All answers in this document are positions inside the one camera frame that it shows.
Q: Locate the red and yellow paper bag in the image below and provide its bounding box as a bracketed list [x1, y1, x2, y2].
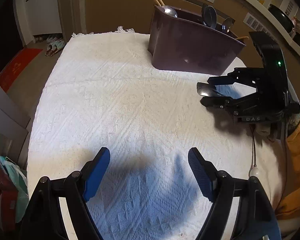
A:
[0, 157, 18, 230]

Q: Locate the kitchen counter cabinet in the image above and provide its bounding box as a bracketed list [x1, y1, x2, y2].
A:
[57, 0, 300, 105]

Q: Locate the teal plastic bag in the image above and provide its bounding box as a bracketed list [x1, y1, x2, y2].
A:
[0, 155, 29, 223]

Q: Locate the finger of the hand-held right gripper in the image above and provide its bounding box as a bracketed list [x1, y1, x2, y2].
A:
[207, 67, 260, 88]
[200, 91, 259, 115]

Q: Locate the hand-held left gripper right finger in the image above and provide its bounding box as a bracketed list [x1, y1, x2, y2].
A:
[187, 147, 282, 240]

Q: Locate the dark entry door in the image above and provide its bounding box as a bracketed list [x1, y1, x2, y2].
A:
[0, 0, 24, 80]

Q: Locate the white textured tablecloth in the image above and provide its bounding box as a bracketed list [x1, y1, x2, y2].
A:
[27, 26, 290, 240]

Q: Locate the patterned slipper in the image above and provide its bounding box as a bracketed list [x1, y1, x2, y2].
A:
[50, 41, 65, 52]
[45, 45, 59, 57]

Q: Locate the black cooking pot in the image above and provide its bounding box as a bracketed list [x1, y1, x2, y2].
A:
[268, 4, 294, 32]

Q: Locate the white shoe cabinet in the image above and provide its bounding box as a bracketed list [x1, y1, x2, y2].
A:
[14, 0, 64, 45]

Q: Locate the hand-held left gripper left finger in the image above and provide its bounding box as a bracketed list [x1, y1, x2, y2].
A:
[19, 147, 111, 240]

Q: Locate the white refrigerator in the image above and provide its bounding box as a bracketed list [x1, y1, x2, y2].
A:
[0, 72, 33, 160]

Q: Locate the purple utensil holder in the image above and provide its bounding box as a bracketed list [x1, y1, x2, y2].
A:
[147, 4, 247, 76]

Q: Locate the small black spoon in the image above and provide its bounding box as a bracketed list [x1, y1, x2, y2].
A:
[196, 82, 217, 97]

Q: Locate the red door mat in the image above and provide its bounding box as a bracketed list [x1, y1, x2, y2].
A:
[0, 48, 44, 93]

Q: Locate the short vent grille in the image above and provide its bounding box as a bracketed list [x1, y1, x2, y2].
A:
[244, 12, 267, 29]

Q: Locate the dark translucent slotted spoon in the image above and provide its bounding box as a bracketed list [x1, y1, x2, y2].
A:
[201, 4, 217, 29]
[221, 17, 236, 34]

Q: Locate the grey drawstring with white tip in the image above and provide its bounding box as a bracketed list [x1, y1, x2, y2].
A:
[249, 125, 260, 178]

